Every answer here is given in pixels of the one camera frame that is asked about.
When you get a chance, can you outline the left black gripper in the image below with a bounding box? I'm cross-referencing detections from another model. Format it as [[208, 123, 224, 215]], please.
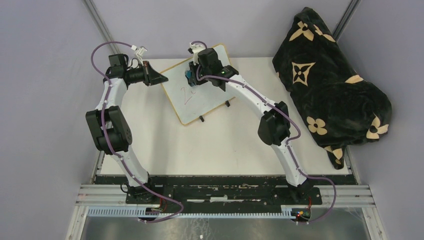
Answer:
[[126, 61, 169, 87]]

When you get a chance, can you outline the wood framed whiteboard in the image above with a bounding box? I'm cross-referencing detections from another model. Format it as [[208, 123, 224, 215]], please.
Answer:
[[160, 56, 235, 126]]

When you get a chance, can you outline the blue whiteboard eraser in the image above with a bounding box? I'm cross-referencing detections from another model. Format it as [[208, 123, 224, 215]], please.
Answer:
[[184, 70, 195, 87]]

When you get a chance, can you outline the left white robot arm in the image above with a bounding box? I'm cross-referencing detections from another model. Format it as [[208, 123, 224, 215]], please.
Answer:
[[85, 53, 169, 204]]

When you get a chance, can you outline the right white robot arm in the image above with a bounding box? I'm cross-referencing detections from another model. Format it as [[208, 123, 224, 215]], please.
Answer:
[[188, 46, 313, 204]]

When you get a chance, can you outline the black floral blanket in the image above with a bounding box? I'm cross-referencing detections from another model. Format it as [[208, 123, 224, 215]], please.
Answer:
[[272, 7, 392, 170]]

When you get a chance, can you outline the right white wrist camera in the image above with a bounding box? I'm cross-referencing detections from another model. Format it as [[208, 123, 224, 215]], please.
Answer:
[[188, 42, 207, 65]]

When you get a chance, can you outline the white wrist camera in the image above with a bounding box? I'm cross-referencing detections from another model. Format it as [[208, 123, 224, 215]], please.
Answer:
[[188, 42, 207, 65], [130, 45, 147, 64]]

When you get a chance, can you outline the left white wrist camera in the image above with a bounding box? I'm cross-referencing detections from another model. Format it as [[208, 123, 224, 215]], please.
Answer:
[[130, 45, 147, 64]]

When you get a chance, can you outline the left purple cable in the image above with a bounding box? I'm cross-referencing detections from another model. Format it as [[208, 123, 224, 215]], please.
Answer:
[[91, 41, 184, 224]]

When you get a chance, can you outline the purple cable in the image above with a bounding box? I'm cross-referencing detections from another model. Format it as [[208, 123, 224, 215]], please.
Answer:
[[91, 41, 184, 224], [190, 40, 337, 224]]

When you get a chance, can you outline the black mounting base plate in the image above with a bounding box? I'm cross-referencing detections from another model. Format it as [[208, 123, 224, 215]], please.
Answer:
[[94, 174, 358, 214]]

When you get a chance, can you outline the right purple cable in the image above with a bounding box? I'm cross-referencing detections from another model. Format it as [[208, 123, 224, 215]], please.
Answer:
[[190, 40, 337, 224]]

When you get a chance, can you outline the aluminium frame rail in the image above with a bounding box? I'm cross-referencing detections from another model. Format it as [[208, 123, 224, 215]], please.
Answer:
[[75, 184, 376, 208]]

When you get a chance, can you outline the grey cable duct strip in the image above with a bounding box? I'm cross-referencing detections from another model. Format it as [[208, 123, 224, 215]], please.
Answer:
[[87, 205, 300, 220]]

